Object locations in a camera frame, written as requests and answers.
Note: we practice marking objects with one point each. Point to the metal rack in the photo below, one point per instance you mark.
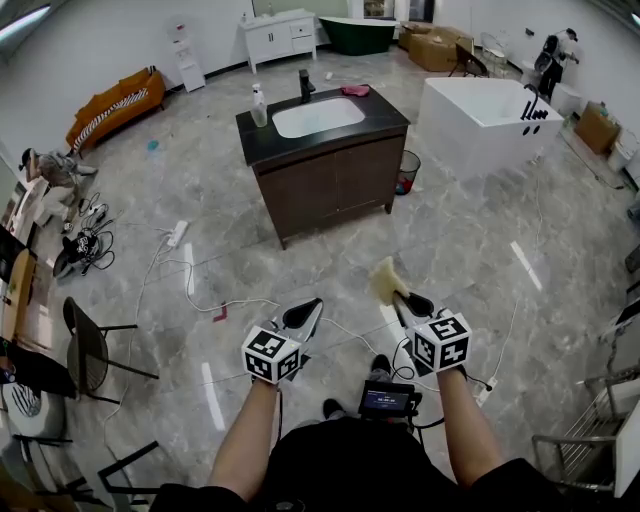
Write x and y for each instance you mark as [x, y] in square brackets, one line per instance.
[582, 440]

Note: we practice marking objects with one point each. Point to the black mesh wastebasket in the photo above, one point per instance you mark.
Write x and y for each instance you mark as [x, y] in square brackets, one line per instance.
[409, 172]

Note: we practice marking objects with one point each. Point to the small white power strip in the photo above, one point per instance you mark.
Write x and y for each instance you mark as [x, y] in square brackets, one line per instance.
[486, 392]

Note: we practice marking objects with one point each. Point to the brown vanity cabinet black top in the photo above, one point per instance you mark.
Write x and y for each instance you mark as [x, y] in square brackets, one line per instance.
[325, 180]

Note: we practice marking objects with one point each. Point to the black screen device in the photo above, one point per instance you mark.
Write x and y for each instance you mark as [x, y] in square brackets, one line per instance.
[387, 398]

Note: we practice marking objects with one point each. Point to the green bathtub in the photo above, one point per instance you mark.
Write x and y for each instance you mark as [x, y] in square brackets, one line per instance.
[357, 35]

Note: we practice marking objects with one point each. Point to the person's left black shoe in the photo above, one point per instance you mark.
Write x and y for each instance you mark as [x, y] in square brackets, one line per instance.
[332, 409]

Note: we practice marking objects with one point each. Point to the black sink faucet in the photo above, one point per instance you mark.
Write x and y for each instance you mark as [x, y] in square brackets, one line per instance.
[305, 87]

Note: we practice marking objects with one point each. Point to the black metal chair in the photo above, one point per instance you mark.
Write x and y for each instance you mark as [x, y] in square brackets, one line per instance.
[82, 350]

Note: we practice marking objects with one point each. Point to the white water dispenser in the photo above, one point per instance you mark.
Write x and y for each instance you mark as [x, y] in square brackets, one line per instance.
[189, 65]

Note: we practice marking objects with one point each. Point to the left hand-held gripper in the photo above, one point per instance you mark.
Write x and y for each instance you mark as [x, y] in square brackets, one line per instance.
[270, 352]

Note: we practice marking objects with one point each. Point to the striped blanket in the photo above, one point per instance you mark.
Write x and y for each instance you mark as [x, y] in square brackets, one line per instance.
[107, 116]

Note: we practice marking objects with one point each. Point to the person's black shoe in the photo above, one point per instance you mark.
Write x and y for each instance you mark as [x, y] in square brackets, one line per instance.
[381, 367]
[332, 409]

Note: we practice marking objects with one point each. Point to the black chair frame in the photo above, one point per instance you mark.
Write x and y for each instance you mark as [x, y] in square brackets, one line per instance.
[117, 472]

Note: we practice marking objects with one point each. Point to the teal small object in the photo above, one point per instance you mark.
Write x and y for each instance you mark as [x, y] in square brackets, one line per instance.
[152, 145]

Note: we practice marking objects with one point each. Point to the person's right forearm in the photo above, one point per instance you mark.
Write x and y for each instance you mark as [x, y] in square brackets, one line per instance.
[467, 425]

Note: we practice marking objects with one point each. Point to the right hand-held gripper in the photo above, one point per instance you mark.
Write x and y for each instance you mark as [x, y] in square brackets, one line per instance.
[442, 342]

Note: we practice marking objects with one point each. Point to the orange sofa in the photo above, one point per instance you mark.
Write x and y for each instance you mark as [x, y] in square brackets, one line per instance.
[102, 107]

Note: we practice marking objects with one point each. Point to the yellow sponge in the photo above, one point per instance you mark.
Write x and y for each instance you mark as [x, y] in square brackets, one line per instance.
[387, 280]

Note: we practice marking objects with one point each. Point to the person's right black shoe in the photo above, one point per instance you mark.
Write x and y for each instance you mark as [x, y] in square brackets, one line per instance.
[381, 367]

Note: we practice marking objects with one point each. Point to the wooden table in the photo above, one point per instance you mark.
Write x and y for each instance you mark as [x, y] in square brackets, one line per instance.
[20, 290]

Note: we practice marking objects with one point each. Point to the person's black shirt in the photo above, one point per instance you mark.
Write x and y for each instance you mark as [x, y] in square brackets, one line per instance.
[360, 470]

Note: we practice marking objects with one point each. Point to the dark wooden chair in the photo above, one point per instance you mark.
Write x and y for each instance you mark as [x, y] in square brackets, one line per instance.
[470, 62]

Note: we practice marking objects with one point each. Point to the person's left forearm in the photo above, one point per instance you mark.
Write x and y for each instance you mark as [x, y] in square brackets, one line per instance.
[245, 435]

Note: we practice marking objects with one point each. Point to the white bathtub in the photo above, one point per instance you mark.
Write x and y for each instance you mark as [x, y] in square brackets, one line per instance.
[470, 145]

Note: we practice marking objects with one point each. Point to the pile of cardboard boxes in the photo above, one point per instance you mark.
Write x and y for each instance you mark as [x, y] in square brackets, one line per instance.
[435, 50]

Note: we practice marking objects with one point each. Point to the pink cloth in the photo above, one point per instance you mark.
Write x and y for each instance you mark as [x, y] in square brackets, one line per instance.
[356, 90]

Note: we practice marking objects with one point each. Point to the white vanity cabinet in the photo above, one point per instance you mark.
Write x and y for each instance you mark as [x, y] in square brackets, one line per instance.
[277, 40]

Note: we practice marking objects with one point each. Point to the clear spray bottle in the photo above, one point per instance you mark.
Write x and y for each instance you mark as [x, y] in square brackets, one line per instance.
[258, 110]

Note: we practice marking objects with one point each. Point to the brown cardboard box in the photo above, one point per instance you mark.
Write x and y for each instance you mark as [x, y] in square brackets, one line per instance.
[596, 129]

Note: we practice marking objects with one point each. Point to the black bathtub faucet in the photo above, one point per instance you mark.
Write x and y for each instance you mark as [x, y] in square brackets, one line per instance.
[532, 110]

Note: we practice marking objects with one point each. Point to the white sink basin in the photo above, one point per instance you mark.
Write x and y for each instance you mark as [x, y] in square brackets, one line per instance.
[317, 117]

